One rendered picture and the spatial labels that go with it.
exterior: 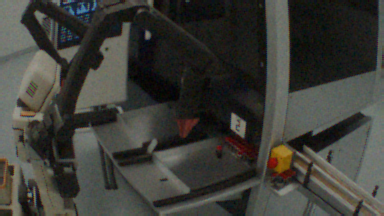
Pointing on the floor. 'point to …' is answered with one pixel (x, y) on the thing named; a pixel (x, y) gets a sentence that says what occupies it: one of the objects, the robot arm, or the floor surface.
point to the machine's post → (271, 136)
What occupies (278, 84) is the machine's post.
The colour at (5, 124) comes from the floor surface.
